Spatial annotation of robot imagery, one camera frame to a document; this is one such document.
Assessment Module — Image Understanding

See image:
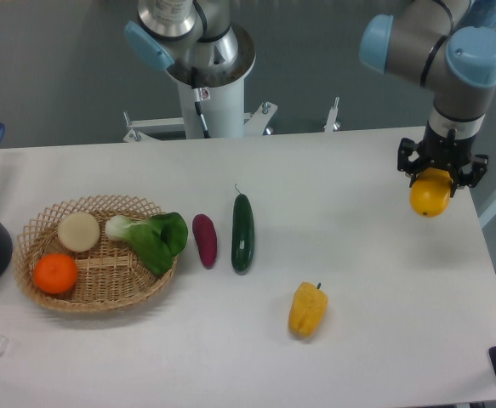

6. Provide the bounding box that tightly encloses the yellow bell pepper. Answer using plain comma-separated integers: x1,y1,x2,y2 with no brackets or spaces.
288,282,328,338

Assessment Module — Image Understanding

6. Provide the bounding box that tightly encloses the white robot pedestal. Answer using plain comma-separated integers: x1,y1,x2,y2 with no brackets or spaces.
168,23,256,139

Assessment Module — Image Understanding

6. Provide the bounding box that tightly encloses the round beige bun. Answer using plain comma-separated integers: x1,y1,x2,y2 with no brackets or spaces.
57,212,100,252

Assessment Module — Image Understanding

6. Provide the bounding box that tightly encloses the orange tangerine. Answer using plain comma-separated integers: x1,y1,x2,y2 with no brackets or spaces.
32,253,78,294

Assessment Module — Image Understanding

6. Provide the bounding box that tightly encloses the woven wicker basket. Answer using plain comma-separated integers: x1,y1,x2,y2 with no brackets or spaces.
13,195,176,313

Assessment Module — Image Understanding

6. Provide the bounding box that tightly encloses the dark green cucumber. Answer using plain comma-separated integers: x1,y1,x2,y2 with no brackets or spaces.
231,190,255,275

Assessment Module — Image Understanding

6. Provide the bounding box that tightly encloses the green bok choy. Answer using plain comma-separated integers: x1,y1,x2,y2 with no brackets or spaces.
105,212,189,276

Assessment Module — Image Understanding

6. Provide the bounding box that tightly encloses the black cable on pedestal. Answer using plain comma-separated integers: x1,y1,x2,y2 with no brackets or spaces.
190,67,212,139

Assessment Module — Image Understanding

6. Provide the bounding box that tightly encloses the purple sweet potato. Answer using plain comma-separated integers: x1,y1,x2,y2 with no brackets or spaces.
192,214,218,269

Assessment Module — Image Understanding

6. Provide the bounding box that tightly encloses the white metal base frame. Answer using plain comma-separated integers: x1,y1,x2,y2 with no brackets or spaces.
123,96,341,143

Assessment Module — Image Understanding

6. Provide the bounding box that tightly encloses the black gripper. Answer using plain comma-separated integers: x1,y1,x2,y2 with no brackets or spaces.
397,124,488,196

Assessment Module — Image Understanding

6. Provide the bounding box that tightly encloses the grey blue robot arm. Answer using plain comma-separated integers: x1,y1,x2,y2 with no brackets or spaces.
124,1,496,189

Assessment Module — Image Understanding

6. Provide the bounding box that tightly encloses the yellow mango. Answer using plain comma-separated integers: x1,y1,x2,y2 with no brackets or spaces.
409,167,452,218

